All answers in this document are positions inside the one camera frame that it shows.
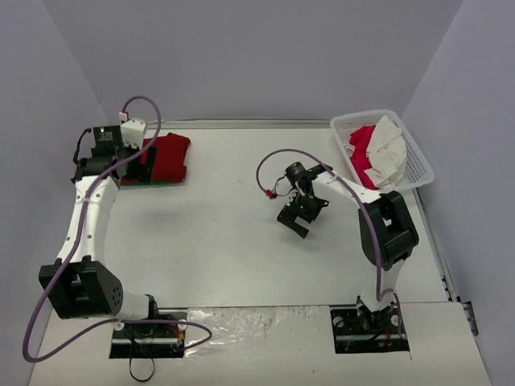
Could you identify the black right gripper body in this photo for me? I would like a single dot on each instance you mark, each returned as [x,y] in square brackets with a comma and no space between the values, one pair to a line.
[295,217]

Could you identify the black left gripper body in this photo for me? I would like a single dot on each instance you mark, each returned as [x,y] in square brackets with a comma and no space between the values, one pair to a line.
[137,159]

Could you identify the dark red t shirt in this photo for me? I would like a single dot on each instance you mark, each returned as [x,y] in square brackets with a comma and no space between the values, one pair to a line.
[169,153]

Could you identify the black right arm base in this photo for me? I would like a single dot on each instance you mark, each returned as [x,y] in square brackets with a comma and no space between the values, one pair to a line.
[355,331]

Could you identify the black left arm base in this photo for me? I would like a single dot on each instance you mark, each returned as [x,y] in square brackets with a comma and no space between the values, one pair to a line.
[146,341]

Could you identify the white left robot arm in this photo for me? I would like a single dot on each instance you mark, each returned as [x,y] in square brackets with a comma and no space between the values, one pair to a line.
[78,283]

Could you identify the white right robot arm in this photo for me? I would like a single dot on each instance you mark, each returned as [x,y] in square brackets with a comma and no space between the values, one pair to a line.
[387,232]

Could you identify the folded green t shirt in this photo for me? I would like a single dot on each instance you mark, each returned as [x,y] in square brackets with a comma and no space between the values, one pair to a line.
[131,184]

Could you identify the pink t shirt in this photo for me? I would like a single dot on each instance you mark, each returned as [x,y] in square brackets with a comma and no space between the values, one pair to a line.
[360,140]

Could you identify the cream white t shirt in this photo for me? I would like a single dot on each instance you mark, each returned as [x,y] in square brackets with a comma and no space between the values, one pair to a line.
[387,155]

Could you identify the white plastic laundry basket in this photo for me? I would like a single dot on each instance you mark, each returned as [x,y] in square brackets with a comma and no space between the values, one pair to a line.
[418,171]

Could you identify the white foam front board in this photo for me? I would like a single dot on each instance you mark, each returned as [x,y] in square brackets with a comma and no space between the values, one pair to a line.
[281,346]

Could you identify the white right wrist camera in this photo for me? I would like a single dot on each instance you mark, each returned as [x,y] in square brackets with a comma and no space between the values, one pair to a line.
[290,190]

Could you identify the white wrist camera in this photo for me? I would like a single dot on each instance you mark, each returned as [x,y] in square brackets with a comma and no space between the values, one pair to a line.
[290,190]
[133,133]

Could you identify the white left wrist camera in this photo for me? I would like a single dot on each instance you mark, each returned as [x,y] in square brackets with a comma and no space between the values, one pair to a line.
[133,133]

